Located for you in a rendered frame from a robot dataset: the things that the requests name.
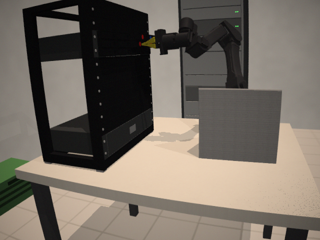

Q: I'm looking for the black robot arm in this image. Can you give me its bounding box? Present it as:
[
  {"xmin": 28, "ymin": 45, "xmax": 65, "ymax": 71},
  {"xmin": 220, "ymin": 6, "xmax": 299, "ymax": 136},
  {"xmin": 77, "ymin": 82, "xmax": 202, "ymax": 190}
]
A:
[{"xmin": 163, "ymin": 17, "xmax": 248, "ymax": 89}]

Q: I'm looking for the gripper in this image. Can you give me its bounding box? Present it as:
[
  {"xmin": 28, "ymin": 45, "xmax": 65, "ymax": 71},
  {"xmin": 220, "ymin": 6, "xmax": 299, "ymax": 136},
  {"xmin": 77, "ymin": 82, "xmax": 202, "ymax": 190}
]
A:
[{"xmin": 141, "ymin": 29, "xmax": 178, "ymax": 55}]

